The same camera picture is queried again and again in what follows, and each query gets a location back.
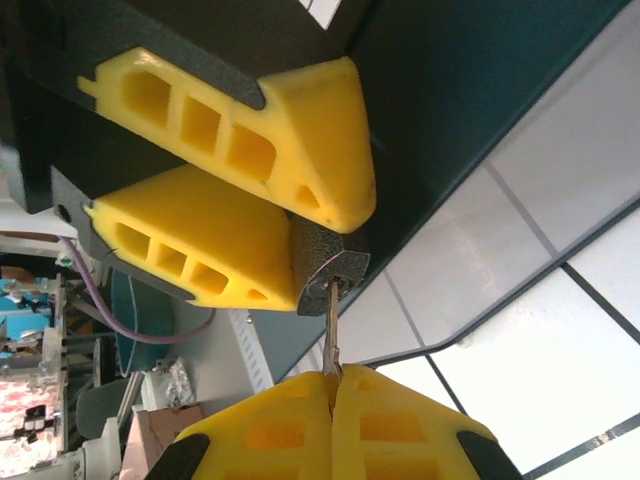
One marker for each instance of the floral patterned cloth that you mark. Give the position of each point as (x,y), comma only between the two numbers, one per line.
(20,420)

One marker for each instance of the teal round disc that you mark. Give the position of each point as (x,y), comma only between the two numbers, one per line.
(145,320)

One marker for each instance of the grey chair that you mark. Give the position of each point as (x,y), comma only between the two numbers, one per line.
(97,410)

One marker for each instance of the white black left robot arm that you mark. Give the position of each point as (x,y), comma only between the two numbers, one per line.
(15,220)

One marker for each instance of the crumpled silver foil bag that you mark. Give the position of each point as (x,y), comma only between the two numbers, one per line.
(172,385)

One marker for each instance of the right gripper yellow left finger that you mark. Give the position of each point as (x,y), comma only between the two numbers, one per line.
(280,400)

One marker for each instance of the brown cardboard box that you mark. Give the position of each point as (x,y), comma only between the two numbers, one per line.
(160,435)

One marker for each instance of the small silver key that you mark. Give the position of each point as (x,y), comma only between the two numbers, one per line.
(331,325)

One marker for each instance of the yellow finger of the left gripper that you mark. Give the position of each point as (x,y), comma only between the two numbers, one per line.
(225,220)
(320,150)

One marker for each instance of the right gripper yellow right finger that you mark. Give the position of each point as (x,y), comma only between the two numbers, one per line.
(400,455)

